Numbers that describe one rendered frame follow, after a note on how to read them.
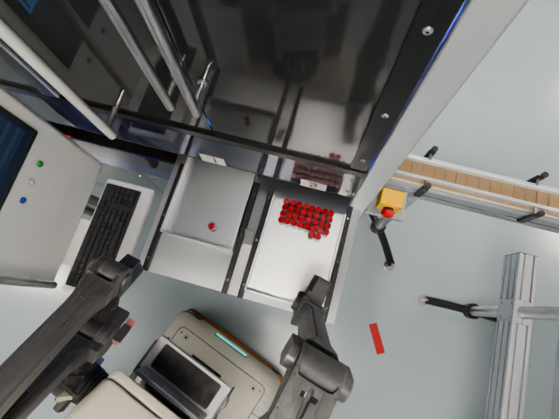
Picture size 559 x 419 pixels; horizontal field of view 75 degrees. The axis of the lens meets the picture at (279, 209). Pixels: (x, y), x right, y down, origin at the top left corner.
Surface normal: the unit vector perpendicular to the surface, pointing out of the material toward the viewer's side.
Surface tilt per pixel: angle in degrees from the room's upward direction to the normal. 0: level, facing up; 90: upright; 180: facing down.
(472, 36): 90
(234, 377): 0
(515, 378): 0
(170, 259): 0
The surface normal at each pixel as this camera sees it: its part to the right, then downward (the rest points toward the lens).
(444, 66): -0.27, 0.93
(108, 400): 0.36, -0.73
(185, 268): -0.03, -0.25
